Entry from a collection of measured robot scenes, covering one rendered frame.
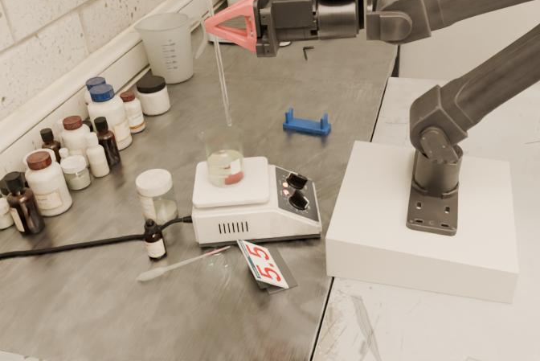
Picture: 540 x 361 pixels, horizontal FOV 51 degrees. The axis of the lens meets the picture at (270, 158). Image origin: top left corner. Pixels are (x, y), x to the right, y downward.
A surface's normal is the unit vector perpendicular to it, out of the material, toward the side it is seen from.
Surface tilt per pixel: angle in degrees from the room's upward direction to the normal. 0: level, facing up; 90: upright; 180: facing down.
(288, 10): 89
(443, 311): 0
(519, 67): 90
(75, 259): 0
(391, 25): 92
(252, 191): 0
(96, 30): 90
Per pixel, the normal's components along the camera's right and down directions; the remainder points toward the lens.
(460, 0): -0.09, 0.50
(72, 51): 0.96, 0.09
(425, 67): -0.29, 0.54
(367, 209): -0.02, -0.82
